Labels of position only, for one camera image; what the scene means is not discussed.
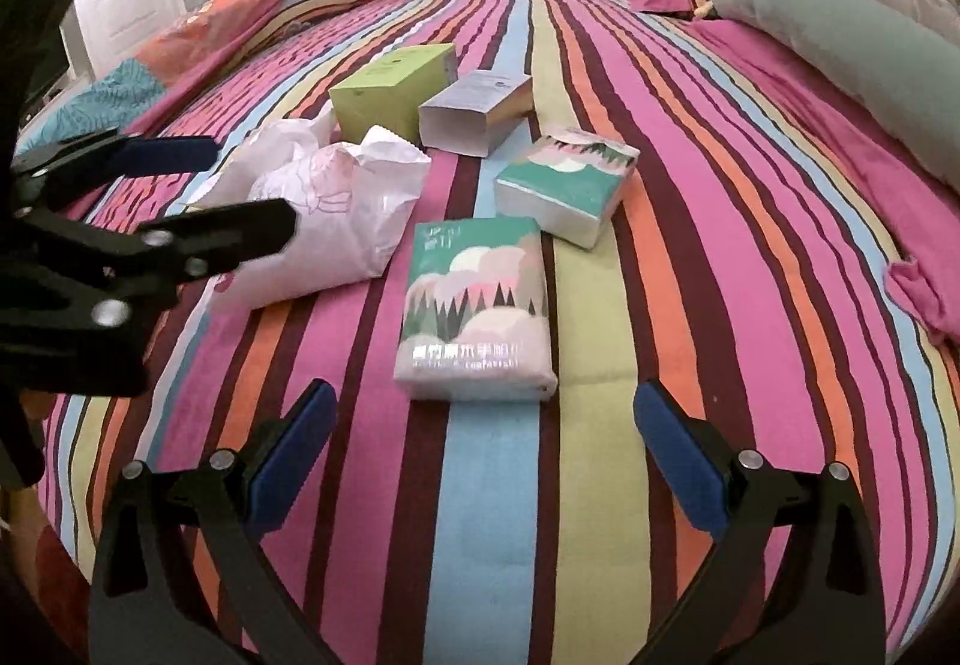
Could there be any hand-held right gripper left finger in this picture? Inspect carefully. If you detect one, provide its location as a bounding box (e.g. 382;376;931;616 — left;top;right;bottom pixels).
88;378;338;665

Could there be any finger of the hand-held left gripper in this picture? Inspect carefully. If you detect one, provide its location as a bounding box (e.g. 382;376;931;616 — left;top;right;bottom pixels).
11;129;220;201
22;198;298;291

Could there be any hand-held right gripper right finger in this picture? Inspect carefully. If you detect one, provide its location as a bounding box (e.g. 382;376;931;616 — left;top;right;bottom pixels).
632;378;877;665

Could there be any white plastic bag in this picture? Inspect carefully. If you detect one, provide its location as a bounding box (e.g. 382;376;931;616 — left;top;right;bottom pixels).
187;116;434;312

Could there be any lime green box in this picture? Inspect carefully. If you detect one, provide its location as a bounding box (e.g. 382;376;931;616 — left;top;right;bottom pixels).
328;44;458;145

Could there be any printed tissue packet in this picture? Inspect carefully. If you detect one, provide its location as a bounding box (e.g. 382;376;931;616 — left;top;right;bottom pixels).
394;216;559;405
493;127;641;248

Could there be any short grey box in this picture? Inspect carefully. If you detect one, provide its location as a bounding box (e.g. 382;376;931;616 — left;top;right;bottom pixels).
418;70;535;158

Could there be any orange and teal quilt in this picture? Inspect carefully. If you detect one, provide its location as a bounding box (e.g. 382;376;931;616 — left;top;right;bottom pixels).
19;0;398;171

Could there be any striped bed sheet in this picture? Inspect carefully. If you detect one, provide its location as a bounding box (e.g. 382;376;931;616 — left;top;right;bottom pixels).
30;0;960;665

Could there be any long green plush pillow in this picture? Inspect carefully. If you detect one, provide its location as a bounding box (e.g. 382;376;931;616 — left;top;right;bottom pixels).
712;0;960;186

